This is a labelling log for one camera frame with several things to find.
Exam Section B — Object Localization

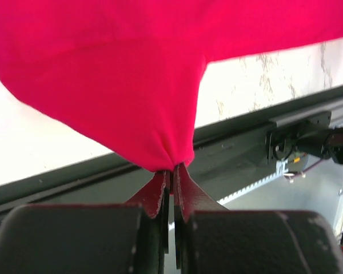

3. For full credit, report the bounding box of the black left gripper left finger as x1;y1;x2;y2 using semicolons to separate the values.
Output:
0;171;170;273

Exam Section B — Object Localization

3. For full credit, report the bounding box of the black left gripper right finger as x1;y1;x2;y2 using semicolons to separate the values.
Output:
173;164;343;273

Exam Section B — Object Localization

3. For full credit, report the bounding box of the red t shirt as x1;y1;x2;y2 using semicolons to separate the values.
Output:
0;0;343;174

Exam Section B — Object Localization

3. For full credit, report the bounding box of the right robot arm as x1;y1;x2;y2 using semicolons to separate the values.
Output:
266;111;343;165

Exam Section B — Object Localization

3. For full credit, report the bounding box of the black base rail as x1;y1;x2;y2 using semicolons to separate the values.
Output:
0;86;343;223

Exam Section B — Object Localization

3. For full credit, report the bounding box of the white cable duct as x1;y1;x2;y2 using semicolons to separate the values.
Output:
217;160;288;206

